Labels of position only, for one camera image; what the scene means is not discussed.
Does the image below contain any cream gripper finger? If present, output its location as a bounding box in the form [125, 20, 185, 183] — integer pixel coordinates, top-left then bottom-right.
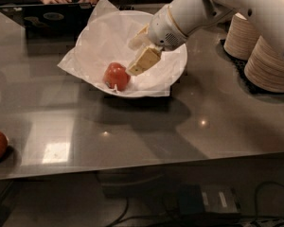
[126, 45, 162, 76]
[128, 25, 151, 51]

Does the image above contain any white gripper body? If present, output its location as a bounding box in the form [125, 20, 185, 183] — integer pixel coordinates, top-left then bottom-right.
[148, 7, 187, 51]

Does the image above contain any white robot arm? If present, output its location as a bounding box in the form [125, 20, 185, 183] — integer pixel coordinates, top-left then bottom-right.
[127, 0, 284, 76]

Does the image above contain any white paper liner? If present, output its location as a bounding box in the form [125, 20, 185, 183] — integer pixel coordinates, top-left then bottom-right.
[57, 0, 185, 98]

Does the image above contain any rear stack of paper plates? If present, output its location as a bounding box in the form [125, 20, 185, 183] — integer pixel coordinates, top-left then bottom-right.
[223, 13, 259, 61]

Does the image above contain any stack of paper plates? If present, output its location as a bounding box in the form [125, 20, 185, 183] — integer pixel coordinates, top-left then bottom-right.
[244, 36, 284, 93]
[223, 13, 259, 61]

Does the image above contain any black tray under plates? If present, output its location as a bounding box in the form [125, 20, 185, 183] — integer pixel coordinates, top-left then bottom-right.
[225, 51, 284, 94]

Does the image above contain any black laptop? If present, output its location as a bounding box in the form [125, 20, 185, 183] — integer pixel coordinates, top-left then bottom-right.
[0, 3, 95, 33]

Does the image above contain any front stack of paper plates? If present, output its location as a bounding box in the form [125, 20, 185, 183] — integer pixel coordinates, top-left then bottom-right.
[244, 36, 284, 93]

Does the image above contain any black power box under table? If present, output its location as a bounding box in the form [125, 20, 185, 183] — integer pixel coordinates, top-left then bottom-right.
[177, 184, 241, 219]

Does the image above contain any black cable on floor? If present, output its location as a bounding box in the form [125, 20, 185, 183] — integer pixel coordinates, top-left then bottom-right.
[254, 181, 284, 218]

